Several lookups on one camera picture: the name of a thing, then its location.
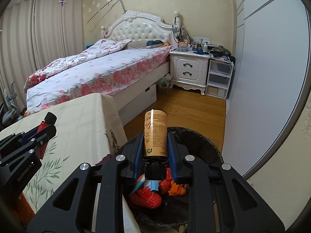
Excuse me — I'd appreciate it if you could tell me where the red bottle black cap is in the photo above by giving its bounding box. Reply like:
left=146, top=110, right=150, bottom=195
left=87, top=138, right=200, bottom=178
left=37, top=112, right=57, bottom=160

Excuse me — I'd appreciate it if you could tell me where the gold bottle black cap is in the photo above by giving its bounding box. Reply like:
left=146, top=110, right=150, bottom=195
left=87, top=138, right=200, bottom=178
left=143, top=110, right=168, bottom=180

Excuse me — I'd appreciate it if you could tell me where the teal white tube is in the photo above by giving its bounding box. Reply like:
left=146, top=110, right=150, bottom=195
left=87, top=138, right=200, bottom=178
left=131, top=174, right=145, bottom=194

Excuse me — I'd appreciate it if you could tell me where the light blue tube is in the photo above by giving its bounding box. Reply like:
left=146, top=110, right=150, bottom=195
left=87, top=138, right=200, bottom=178
left=147, top=180, right=159, bottom=191

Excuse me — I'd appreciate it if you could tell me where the black trash bin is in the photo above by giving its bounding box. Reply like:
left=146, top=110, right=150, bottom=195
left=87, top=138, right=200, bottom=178
left=116, top=127, right=224, bottom=229

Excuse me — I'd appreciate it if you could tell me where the orange plastic wrapper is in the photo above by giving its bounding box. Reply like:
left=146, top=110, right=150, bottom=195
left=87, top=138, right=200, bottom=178
left=159, top=168, right=188, bottom=196

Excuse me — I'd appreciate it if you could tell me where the grey desk chair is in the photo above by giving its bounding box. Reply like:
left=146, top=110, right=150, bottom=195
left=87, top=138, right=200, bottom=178
left=1, top=82, right=21, bottom=127

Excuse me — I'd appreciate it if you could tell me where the white under-bed box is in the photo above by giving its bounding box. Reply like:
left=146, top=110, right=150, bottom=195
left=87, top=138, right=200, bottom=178
left=119, top=84, right=156, bottom=126

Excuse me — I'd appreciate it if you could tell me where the cream floral bedsheet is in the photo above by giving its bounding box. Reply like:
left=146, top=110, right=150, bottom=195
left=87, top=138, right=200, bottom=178
left=1, top=93, right=127, bottom=212

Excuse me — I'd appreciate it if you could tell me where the white nightstand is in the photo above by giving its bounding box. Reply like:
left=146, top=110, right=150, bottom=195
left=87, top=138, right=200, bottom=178
left=169, top=50, right=210, bottom=96

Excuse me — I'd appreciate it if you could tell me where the plastic drawer unit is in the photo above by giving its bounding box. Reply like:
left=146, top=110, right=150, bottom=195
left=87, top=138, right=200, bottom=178
left=205, top=58, right=235, bottom=100

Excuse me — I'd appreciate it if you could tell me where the white tufted bed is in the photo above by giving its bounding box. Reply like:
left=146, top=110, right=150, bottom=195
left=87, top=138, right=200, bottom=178
left=26, top=10, right=176, bottom=115

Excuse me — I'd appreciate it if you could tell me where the beige curtain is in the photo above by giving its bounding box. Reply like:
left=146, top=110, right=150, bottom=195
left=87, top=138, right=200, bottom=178
left=1, top=0, right=84, bottom=108

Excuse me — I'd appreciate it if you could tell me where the floral quilt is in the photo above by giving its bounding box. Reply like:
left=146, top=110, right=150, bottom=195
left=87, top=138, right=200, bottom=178
left=24, top=39, right=132, bottom=93

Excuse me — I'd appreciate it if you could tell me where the red rope ball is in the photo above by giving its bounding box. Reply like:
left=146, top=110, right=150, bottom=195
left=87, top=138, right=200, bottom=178
left=130, top=187, right=162, bottom=209

